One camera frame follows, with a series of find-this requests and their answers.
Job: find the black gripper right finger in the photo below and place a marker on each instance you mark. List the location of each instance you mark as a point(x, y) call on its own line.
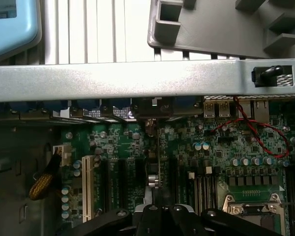
point(186, 221)

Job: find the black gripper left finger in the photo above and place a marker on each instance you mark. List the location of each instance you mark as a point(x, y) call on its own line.
point(149, 221)

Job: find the black empty RAM slot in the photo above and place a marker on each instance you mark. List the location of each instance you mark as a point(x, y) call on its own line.
point(290, 201)
point(210, 194)

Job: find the CPU socket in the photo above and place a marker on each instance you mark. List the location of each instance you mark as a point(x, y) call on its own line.
point(255, 221)

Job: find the white expansion slot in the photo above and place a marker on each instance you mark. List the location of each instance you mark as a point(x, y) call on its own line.
point(87, 186)

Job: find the green motherboard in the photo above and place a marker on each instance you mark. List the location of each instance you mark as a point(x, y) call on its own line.
point(235, 147)

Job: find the blue slot retention clip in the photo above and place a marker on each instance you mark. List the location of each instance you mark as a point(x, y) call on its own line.
point(87, 103)
point(185, 103)
point(56, 105)
point(24, 106)
point(119, 103)

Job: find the grey metal PC case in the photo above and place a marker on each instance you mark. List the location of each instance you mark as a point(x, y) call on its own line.
point(113, 78)

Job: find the grey plastic parts rack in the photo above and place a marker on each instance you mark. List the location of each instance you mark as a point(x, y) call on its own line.
point(211, 44)

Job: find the light blue plastic container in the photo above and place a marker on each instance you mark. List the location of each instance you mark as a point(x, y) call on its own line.
point(22, 32)

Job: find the black intrusion switch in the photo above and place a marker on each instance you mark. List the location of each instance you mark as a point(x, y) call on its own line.
point(267, 72)

